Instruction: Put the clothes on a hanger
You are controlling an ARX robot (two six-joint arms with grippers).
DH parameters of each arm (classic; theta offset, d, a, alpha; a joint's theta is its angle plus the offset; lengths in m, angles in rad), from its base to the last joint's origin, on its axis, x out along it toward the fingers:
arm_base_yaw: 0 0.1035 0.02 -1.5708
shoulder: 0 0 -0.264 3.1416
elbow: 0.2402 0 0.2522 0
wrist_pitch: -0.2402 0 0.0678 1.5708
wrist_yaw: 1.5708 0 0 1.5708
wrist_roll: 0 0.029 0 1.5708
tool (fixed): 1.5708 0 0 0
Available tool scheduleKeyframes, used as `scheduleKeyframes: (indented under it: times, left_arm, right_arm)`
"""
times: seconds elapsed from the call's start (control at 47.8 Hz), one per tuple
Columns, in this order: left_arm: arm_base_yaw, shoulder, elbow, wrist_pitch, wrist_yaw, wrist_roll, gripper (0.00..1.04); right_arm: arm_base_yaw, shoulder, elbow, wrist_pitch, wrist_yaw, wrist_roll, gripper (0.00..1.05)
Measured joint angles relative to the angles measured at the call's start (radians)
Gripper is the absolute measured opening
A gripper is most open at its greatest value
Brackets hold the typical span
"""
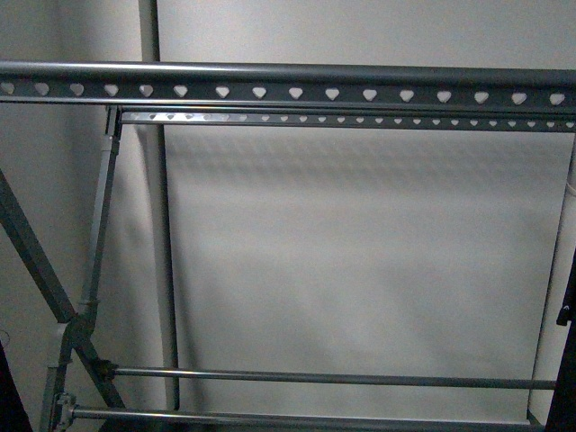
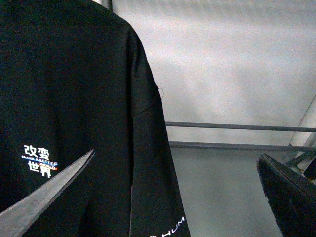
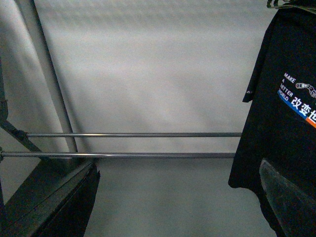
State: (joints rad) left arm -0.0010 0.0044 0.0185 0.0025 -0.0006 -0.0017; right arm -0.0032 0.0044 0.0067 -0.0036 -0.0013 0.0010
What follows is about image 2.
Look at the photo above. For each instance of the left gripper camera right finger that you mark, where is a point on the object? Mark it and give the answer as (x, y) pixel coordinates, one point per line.
(291, 197)

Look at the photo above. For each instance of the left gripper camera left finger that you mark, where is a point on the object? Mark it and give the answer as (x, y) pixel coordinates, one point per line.
(29, 205)

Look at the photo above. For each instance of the black printed t-shirt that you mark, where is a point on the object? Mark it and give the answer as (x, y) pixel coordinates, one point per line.
(74, 77)

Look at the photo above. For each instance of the slanted metal rack post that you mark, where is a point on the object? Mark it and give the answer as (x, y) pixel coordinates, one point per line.
(305, 139)

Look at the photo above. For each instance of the grey lower rack rail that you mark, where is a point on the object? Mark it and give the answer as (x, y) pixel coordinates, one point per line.
(227, 146)

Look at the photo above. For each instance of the grey metal rack rail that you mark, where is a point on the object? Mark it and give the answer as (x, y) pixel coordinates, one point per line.
(240, 127)

